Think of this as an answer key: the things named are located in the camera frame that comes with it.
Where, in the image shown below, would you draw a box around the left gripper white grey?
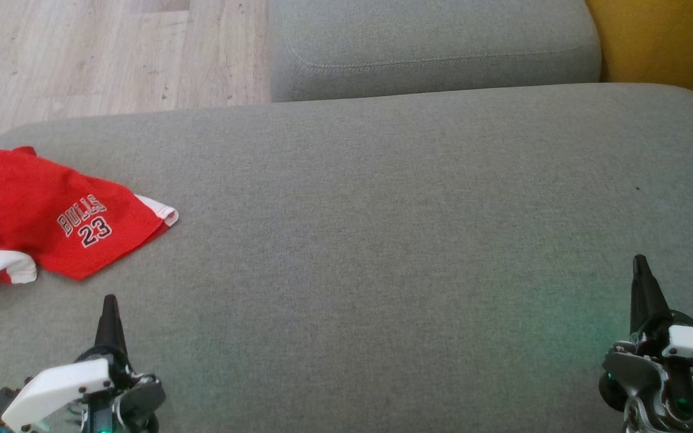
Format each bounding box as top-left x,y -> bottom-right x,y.
0,295 -> 167,433

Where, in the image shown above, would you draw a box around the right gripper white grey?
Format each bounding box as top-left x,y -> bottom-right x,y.
599,255 -> 693,433

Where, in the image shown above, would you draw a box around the red Bulls basketball shorts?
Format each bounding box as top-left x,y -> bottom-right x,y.
0,146 -> 179,289

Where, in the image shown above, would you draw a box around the yellow sofa backrest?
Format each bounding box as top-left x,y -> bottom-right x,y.
585,0 -> 693,118

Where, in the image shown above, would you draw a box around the yellow and grey sofa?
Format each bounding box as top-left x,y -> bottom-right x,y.
0,83 -> 693,433

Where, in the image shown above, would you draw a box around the small grey sofa cushion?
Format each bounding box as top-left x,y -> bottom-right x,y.
268,0 -> 602,103

